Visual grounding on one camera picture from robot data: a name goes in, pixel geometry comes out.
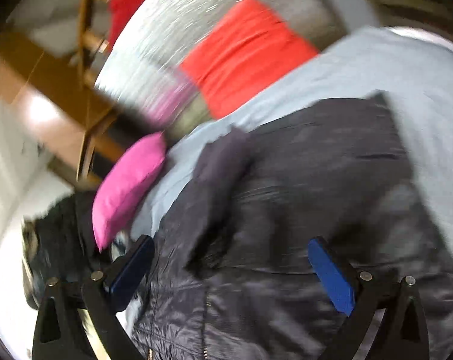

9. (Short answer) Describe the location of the dark quilted puffer jacket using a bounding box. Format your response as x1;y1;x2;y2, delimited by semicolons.
131;95;453;359

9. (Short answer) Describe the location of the pile of dark clothes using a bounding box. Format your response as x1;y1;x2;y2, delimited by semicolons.
22;190;112;310

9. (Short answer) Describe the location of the pink pillow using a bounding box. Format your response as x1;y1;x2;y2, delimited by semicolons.
91;133;166;251

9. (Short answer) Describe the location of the wooden cabinet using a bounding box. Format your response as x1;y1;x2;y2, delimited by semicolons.
0;31;142;187

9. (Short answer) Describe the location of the grey blanket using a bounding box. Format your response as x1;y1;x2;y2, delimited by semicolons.
130;25;453;360

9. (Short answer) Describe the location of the silver foil insulation mat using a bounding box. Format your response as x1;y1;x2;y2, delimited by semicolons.
94;0;345;142

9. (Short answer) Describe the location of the wooden stair railing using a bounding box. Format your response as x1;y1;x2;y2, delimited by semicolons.
78;0;110;89

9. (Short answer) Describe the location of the red-orange pillow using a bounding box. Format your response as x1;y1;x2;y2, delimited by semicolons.
180;0;318;119

